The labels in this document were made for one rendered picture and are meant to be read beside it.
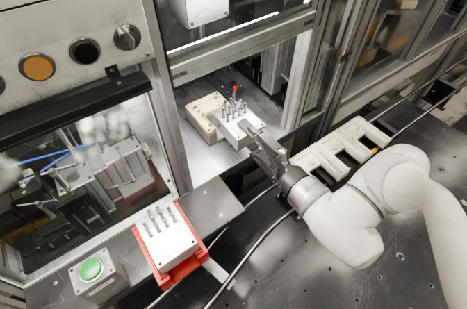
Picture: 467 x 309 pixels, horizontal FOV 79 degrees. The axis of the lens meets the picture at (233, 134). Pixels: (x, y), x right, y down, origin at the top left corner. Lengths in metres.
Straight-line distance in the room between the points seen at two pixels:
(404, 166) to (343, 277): 0.50
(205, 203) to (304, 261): 0.39
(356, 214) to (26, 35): 0.61
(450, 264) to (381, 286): 0.63
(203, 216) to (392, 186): 0.46
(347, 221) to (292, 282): 0.41
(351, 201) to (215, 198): 0.37
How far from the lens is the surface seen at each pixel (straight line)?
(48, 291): 0.86
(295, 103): 0.88
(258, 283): 0.99
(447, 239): 0.50
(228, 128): 0.77
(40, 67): 0.44
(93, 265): 0.69
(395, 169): 0.64
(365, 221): 0.65
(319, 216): 0.65
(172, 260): 0.67
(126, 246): 0.82
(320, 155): 0.98
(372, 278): 1.08
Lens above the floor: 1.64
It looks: 50 degrees down
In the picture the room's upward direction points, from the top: straight up
